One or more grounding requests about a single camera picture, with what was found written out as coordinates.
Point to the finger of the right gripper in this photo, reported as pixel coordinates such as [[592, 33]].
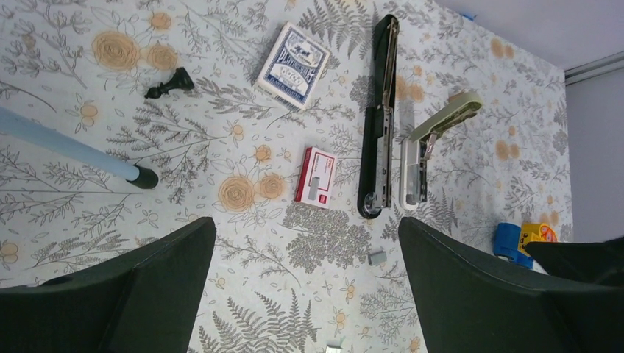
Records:
[[597, 263]]

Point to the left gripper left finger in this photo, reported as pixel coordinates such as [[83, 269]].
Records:
[[145, 300]]

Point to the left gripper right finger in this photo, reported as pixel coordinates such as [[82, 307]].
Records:
[[471, 301]]

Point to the beige oblong plastic case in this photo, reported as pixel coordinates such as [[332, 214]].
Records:
[[417, 147]]

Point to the black stapler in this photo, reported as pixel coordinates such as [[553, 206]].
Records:
[[374, 188]]

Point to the yellow butterfly toy block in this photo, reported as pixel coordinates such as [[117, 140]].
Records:
[[534, 232]]

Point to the blue yellow toy car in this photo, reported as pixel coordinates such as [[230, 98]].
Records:
[[506, 242]]

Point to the small grey staple piece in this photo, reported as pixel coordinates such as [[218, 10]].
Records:
[[377, 258]]

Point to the grey staple strip block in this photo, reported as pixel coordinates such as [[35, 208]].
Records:
[[333, 347]]

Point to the red white staple box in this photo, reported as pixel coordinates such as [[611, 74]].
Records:
[[316, 179]]

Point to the small wooden cube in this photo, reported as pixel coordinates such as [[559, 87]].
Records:
[[454, 96]]

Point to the blue perforated music stand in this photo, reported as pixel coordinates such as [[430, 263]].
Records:
[[31, 132]]

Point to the small black plastic piece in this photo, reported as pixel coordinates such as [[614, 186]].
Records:
[[180, 80]]

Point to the floral patterned table mat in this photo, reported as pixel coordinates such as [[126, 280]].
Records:
[[285, 276]]

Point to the blue playing card box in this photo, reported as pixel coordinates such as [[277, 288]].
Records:
[[293, 68]]

